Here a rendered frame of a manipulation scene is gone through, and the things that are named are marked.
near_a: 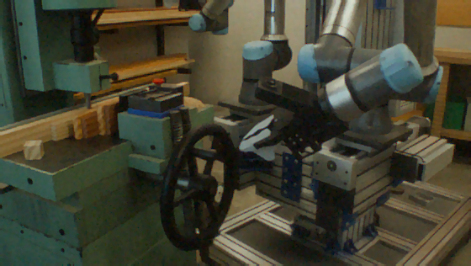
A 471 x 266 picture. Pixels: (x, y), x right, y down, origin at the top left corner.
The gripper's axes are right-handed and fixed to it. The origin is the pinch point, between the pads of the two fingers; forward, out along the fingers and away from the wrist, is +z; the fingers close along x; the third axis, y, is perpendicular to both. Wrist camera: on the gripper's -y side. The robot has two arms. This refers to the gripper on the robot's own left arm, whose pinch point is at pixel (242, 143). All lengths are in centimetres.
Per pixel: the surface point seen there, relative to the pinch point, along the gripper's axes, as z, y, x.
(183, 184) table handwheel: 19.4, 2.0, -0.2
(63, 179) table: 27.2, -19.6, -13.0
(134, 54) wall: 225, 12, 287
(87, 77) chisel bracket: 28.2, -28.0, 13.9
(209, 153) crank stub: 5.4, -3.0, -2.6
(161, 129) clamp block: 15.9, -9.9, 4.9
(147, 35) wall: 214, 10, 312
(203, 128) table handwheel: 7.7, -5.0, 4.6
